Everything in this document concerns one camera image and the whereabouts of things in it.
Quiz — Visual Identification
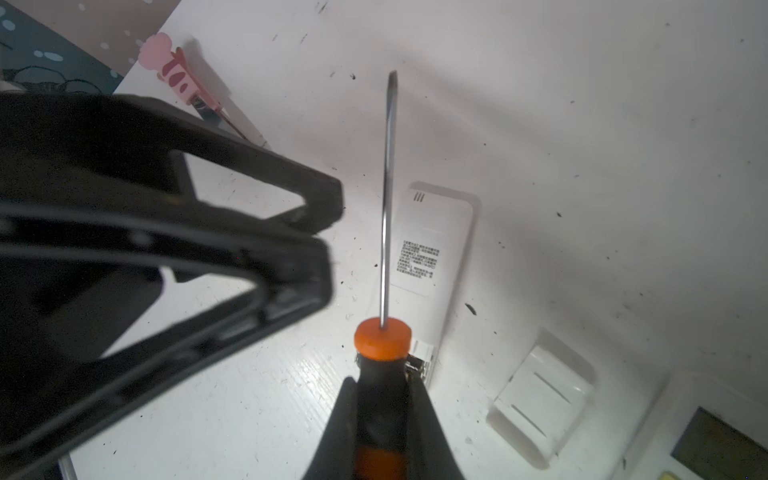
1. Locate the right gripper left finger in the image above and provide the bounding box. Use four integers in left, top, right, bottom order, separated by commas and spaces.
303, 377, 358, 480

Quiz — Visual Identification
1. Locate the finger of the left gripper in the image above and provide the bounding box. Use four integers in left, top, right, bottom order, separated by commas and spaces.
1, 93, 344, 234
1, 197, 334, 474

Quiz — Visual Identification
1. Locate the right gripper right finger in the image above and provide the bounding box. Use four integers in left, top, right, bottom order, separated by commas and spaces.
405, 373, 465, 480

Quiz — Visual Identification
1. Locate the orange black screwdriver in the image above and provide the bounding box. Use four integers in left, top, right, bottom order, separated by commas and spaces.
354, 71, 411, 479

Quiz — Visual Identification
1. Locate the white battery cover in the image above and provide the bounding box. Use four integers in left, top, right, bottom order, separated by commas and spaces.
486, 329, 597, 470

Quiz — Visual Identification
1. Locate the white remote control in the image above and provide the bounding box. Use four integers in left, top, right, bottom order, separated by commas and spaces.
389, 181, 481, 385
612, 372, 767, 479

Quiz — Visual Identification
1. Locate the pink handled knife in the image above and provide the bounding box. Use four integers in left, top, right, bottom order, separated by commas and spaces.
138, 32, 269, 148

